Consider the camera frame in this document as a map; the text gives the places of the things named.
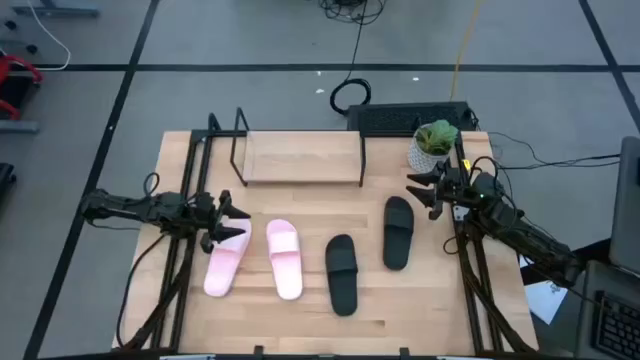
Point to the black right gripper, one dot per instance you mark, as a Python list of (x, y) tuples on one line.
[(452, 187)]

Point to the wooden shelf with black frame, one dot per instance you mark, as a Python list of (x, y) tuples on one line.
[(300, 157)]

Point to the red metal equipment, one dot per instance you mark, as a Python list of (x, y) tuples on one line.
[(20, 61)]

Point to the black slide sandal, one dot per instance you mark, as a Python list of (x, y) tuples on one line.
[(398, 235), (342, 275)]

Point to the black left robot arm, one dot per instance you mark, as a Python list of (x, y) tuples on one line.
[(130, 207)]

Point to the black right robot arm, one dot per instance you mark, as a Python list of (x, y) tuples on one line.
[(525, 235)]

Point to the grey laptop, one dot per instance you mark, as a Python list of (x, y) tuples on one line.
[(627, 210)]

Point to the black keyboard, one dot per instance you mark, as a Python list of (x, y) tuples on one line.
[(620, 330)]

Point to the white paper sheet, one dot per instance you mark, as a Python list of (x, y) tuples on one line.
[(545, 300)]

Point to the black desk beam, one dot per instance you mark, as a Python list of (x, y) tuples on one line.
[(597, 248)]

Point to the black caster wheel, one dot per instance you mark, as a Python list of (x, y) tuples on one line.
[(10, 24), (31, 48)]

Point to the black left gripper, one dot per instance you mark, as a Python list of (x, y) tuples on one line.
[(207, 215)]

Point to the black aluminium support frame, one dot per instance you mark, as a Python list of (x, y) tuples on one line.
[(172, 300), (480, 295)]

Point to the white patterned plant pot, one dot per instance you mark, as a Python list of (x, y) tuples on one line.
[(422, 161)]

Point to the grey desk surface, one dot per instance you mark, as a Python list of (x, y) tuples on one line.
[(585, 320)]

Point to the pink slide sandal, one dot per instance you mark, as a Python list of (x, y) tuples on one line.
[(225, 265), (285, 260)]

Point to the grey floor plate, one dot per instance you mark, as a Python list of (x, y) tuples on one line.
[(17, 126)]

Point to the grey metal base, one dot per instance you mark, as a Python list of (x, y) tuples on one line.
[(55, 7)]

